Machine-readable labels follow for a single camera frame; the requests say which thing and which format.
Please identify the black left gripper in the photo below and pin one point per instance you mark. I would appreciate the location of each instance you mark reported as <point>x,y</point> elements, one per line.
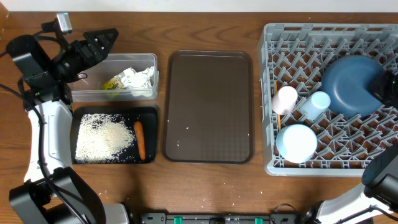
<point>92,55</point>

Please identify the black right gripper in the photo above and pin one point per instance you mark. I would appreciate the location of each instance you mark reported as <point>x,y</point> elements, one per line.
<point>379,85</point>

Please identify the dark blue plate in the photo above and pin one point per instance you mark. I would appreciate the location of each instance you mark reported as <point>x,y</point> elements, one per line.
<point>347,82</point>

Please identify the yellow foil snack wrapper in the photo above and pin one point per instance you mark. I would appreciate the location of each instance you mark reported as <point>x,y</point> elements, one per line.
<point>113,84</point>

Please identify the white napkin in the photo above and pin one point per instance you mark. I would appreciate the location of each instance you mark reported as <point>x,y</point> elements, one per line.
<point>142,79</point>

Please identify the light blue cup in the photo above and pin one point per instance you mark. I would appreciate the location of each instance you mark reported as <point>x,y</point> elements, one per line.
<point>315,105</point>

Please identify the pink cup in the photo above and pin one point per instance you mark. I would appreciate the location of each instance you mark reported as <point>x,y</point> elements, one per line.
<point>284,101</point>

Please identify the light blue bowl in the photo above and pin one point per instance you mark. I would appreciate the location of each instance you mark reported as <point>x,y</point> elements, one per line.
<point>296,143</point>

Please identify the wooden chopstick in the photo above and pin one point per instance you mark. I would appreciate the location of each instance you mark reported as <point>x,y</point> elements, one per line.
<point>278,116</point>

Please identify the white tissue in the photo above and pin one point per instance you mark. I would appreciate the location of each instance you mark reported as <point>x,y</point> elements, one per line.
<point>127,78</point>

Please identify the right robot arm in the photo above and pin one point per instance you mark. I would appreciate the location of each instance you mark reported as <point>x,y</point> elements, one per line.
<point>377,192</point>

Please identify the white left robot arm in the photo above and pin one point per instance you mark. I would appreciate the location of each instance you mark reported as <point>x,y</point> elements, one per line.
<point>52,192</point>

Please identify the grey dishwasher rack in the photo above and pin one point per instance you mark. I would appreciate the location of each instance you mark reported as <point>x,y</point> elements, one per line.
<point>297,55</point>

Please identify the clear plastic bin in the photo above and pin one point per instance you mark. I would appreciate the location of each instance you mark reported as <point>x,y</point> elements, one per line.
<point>91,89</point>

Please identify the black tray bin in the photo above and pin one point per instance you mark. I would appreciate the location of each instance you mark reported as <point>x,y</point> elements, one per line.
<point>146,115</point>

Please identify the orange carrot piece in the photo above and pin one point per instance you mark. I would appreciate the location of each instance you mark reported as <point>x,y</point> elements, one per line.
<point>139,132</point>

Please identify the spilled rice grains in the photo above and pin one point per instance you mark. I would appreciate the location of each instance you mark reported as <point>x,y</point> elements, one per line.
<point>102,138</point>

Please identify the brown serving tray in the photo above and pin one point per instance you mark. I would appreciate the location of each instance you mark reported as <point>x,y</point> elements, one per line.
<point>209,107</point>

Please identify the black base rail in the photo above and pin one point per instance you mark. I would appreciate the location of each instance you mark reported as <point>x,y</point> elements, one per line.
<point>283,213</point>

